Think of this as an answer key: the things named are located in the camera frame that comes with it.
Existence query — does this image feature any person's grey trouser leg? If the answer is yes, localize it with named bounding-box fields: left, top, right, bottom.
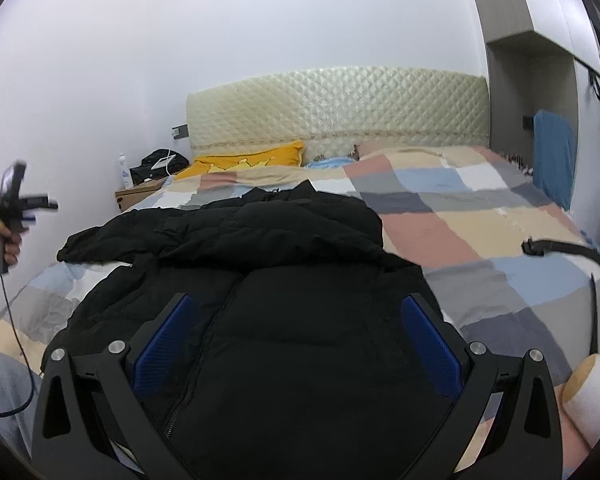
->
left=0, top=350, right=43, bottom=461

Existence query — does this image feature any white charging cable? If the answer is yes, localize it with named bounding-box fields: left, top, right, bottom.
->
left=150, top=149, right=177, bottom=179

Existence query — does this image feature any checkered patchwork blanket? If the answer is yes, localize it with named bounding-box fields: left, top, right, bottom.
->
left=0, top=144, right=600, bottom=480

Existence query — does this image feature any yellow pillow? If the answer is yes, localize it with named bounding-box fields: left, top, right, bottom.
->
left=172, top=140, right=306, bottom=181

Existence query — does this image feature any black belt strap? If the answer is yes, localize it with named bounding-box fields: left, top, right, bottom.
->
left=521, top=238, right=600, bottom=356

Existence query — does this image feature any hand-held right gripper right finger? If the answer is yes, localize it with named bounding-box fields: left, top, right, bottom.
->
left=400, top=293, right=564, bottom=480

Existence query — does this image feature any wooden nightstand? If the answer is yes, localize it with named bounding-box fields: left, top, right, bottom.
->
left=114, top=180, right=168, bottom=215

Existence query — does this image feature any light blue pillow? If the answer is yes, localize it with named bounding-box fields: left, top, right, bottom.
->
left=302, top=156, right=356, bottom=169

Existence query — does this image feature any black bag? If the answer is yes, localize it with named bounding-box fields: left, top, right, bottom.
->
left=129, top=149, right=190, bottom=186

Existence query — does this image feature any blue hanging towel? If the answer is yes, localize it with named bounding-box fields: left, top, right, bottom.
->
left=532, top=108, right=578, bottom=211

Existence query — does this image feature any black puffer jacket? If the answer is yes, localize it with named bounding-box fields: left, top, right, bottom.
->
left=39, top=179, right=485, bottom=480

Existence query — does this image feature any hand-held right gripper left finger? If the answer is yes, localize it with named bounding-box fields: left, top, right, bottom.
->
left=32, top=293, right=199, bottom=480

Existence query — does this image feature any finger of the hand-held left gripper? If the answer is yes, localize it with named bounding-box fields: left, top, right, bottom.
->
left=18, top=194, right=59, bottom=222

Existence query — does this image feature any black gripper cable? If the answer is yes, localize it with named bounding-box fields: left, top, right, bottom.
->
left=0, top=272, right=37, bottom=417

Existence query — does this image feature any grey wardrobe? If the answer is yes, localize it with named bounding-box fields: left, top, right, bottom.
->
left=461, top=0, right=600, bottom=246

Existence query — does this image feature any quilted cream headboard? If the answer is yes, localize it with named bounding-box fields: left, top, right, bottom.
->
left=186, top=65, right=489, bottom=162

